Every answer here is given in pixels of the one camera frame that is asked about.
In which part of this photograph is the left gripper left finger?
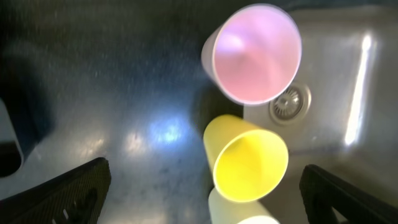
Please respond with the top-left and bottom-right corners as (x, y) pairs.
(0, 157), (112, 224)

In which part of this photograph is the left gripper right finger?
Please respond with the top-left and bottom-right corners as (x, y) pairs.
(299, 164), (398, 224)

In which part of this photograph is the yellow cup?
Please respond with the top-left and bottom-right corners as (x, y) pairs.
(202, 113), (290, 203)

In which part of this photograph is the white cup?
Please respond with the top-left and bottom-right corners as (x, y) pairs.
(207, 186), (280, 224)

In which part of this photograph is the pink cup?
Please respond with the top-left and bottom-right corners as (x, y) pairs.
(200, 2), (303, 106)

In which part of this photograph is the steel sink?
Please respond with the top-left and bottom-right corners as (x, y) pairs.
(242, 4), (398, 224)

